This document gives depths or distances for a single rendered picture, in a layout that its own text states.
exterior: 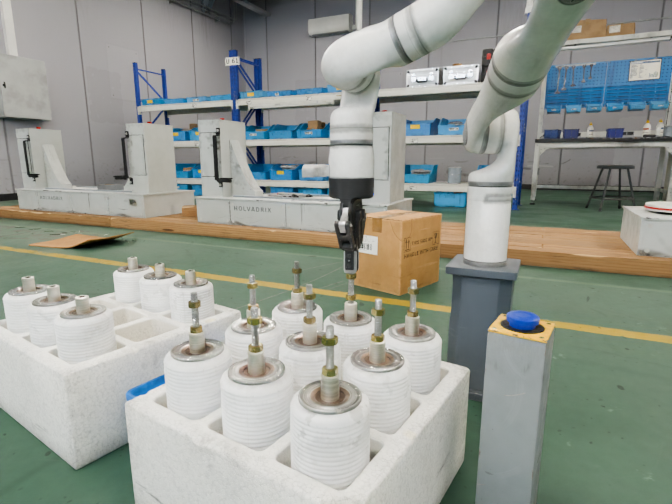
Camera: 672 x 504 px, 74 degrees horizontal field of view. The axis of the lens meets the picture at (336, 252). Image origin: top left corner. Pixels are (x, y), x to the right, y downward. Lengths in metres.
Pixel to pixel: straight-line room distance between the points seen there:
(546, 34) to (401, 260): 1.17
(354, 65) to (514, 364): 0.47
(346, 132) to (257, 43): 10.29
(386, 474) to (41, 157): 4.62
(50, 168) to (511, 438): 4.60
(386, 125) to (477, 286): 1.81
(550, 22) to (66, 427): 0.97
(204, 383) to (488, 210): 0.65
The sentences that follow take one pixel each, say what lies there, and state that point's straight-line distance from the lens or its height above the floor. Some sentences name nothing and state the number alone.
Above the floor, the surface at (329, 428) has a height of 0.24.
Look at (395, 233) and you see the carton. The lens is 1.73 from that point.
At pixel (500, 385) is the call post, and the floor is 0.24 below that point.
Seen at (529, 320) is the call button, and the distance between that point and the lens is 0.61.
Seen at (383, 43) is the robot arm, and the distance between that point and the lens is 0.70.
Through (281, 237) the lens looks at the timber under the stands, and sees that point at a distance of 2.87.
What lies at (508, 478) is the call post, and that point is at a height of 0.11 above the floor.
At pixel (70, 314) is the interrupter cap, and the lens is 0.94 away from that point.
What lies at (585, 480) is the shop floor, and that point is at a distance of 0.93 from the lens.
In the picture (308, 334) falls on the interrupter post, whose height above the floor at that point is 0.27.
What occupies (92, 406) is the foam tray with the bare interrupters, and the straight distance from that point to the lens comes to 0.92.
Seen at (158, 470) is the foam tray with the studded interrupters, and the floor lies 0.10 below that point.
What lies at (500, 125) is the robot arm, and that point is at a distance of 0.98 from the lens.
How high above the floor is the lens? 0.53
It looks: 12 degrees down
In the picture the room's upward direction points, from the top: straight up
